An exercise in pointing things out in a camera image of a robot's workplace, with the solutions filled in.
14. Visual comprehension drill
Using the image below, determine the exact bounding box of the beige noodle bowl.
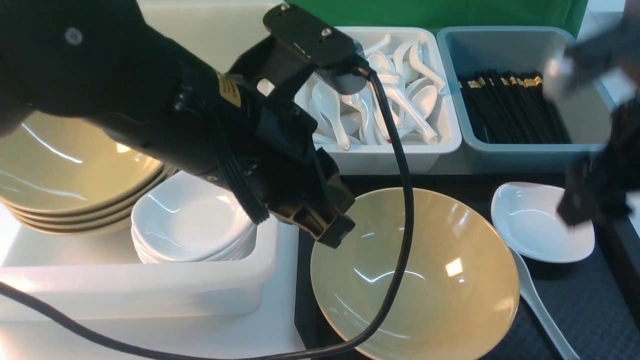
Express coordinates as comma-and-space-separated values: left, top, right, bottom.
310, 187, 520, 360

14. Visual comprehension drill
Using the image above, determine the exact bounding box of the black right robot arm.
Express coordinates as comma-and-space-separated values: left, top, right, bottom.
542, 0, 640, 227

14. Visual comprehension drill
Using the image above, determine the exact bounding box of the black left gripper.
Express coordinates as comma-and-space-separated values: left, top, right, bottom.
215, 75, 355, 249

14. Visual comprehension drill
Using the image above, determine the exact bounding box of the white spoon in bin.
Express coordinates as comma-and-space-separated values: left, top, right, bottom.
311, 81, 351, 151

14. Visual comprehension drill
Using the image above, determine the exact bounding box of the top stacked white dish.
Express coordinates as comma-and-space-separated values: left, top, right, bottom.
131, 171, 258, 264

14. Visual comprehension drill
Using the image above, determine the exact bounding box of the stacked beige bowl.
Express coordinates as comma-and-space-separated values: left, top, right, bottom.
7, 170, 178, 227
1, 166, 178, 223
0, 112, 163, 214
14, 215, 131, 236

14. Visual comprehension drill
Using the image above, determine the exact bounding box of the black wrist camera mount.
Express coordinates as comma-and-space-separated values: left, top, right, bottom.
229, 2, 367, 104

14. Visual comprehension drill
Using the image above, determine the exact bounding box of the white square sauce dish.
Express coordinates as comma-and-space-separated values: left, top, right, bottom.
491, 182, 595, 264

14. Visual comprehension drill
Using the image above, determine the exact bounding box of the white spoon bin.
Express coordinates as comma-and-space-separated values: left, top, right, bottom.
295, 26, 462, 175

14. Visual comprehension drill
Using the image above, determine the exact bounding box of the large white plastic tub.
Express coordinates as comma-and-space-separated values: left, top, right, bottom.
1, 0, 298, 321

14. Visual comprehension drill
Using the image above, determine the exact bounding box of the bottom stacked beige bowl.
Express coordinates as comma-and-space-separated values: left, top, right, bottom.
14, 215, 131, 236

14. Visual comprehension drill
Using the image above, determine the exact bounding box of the top stacked beige bowl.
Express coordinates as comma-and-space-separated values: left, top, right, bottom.
0, 112, 163, 214

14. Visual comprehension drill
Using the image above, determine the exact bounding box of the blue-grey chopstick bin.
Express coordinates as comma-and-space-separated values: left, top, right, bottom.
437, 26, 615, 173

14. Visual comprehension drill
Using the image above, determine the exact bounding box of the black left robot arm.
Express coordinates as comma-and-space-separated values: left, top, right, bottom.
1, 0, 366, 248

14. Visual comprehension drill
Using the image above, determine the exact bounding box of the bundle of black chopsticks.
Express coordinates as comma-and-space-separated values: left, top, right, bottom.
457, 69, 572, 145

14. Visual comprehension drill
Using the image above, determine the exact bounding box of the black camera cable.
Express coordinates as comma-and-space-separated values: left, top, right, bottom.
0, 67, 416, 360

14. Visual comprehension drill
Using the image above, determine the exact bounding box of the white ceramic soup spoon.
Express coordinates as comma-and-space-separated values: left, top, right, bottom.
509, 247, 581, 360

